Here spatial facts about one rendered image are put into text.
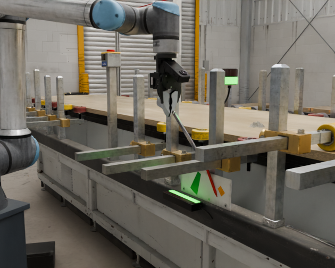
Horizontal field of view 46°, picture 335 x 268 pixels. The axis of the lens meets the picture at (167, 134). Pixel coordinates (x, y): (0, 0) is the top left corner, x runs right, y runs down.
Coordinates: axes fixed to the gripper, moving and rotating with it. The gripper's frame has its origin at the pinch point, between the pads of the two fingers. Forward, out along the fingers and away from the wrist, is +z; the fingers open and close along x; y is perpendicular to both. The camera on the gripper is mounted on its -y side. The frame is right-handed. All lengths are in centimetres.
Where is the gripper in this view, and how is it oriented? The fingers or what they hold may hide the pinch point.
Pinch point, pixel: (169, 113)
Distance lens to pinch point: 134.1
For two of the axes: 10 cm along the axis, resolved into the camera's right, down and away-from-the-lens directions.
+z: 0.0, 9.9, 1.5
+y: -5.6, -1.3, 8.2
